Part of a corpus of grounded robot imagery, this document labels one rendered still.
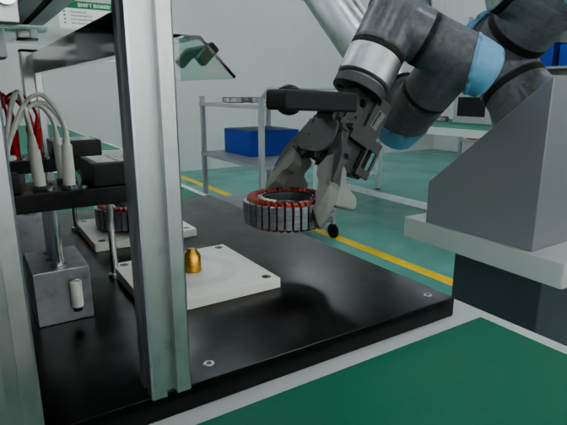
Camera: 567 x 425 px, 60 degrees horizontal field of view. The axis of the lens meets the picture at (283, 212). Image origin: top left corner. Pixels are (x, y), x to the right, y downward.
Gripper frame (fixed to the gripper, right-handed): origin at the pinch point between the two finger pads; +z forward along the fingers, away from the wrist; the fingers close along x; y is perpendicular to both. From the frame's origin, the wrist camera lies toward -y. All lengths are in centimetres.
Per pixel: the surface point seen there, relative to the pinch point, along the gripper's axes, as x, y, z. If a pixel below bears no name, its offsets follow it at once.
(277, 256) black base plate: 1.8, 3.3, 5.6
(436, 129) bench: 174, 204, -111
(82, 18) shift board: 532, 28, -120
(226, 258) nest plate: 1.7, -3.7, 8.4
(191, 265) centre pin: -0.8, -9.1, 10.5
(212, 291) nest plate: -6.9, -8.8, 11.5
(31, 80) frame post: 42, -28, -3
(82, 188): -2.9, -24.3, 7.3
